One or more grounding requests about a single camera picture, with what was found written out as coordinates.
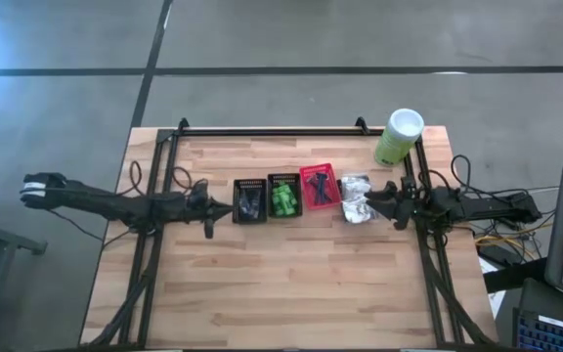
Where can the red plastic slotted basket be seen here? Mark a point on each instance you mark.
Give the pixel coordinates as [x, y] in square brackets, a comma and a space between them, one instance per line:
[337, 188]

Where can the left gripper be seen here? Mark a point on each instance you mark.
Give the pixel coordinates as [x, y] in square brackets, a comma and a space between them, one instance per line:
[201, 207]

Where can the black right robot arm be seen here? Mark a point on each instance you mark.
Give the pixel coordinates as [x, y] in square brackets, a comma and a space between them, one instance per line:
[482, 207]

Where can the backlit keyboard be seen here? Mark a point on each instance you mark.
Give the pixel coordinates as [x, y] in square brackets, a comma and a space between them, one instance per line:
[550, 337]

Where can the black plastic slotted basket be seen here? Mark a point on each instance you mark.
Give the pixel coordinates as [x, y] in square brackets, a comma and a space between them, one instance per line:
[270, 195]
[236, 203]
[341, 188]

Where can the green wipes canister white lid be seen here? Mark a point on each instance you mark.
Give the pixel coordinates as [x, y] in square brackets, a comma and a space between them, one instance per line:
[401, 134]

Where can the black aluminium rig frame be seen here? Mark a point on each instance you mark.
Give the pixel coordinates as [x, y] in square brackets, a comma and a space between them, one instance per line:
[281, 132]

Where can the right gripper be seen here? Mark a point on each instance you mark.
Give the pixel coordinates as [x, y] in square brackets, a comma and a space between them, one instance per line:
[407, 205]

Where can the white paper sheet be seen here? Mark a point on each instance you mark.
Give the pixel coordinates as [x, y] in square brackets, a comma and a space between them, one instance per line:
[494, 298]

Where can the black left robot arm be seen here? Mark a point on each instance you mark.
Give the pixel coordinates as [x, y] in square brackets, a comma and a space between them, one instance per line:
[115, 207]

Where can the green travel shampoo bottle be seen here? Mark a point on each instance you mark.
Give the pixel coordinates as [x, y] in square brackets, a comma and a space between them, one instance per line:
[277, 201]
[292, 205]
[286, 191]

